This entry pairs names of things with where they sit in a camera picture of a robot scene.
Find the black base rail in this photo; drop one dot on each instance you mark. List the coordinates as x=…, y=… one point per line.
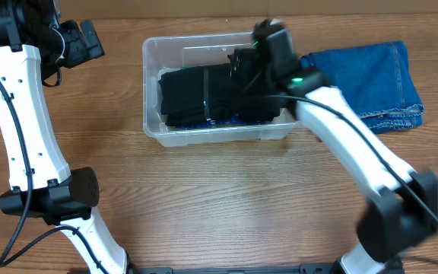
x=305, y=268

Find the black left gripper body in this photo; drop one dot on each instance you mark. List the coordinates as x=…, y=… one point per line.
x=75, y=50

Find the black cloth bundle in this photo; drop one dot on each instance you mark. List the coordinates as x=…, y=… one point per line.
x=195, y=96

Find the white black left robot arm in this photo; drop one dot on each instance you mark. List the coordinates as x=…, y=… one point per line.
x=35, y=45

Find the blue green sequin fabric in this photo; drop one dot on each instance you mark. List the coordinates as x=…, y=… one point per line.
x=234, y=121

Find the clear plastic storage bin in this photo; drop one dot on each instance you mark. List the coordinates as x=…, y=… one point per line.
x=168, y=54

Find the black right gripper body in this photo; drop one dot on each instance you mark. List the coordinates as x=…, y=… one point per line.
x=268, y=66

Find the blue denim jeans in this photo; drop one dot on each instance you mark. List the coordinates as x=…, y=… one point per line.
x=376, y=83

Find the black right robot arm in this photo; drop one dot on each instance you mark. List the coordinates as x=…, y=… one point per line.
x=402, y=204

